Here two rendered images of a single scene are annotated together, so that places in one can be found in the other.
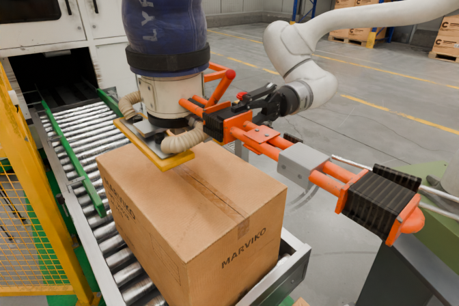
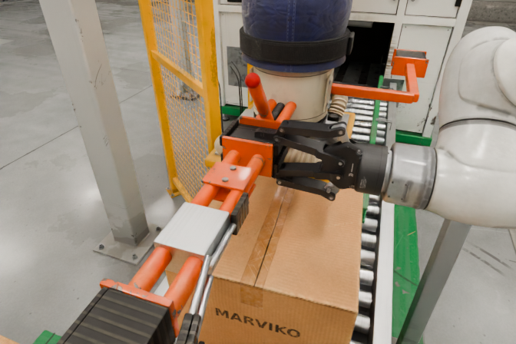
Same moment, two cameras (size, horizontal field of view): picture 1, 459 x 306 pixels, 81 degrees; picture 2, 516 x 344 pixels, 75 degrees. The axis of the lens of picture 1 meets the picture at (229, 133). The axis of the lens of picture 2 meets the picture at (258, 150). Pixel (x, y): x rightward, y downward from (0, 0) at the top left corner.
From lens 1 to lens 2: 52 cm
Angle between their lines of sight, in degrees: 50
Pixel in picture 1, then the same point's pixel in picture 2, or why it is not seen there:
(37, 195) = (211, 141)
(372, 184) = (125, 316)
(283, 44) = (458, 74)
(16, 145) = (209, 91)
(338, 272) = not seen: outside the picture
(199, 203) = (246, 231)
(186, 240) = not seen: hidden behind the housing
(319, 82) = (469, 174)
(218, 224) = (227, 263)
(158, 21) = not seen: outside the picture
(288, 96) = (365, 161)
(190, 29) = (284, 10)
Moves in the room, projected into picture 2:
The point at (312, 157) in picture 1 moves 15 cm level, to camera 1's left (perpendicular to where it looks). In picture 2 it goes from (190, 235) to (150, 167)
